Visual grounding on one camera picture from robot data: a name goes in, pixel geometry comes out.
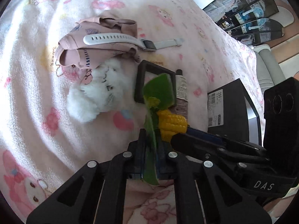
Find grey padded headboard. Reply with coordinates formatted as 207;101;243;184
253;45;286;92

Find green yellow corn snack bag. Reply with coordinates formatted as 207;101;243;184
142;73;187;186

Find pink patterned cloth garment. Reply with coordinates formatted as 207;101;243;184
55;14;140;70

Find black glass display cabinet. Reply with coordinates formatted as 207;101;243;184
204;0;285;46

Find white smart watch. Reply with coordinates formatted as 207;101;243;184
83;33;184;52

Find white fluffy plush toy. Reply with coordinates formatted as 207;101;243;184
66;57;138;123

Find black square frame case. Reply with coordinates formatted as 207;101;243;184
134;60;176;105

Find hand cream tube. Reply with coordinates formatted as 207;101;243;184
175;69;188;120

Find black cardboard storage box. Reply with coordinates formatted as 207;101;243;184
207;79;262;146

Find pink cartoon print blanket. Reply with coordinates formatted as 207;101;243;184
1;0;263;222

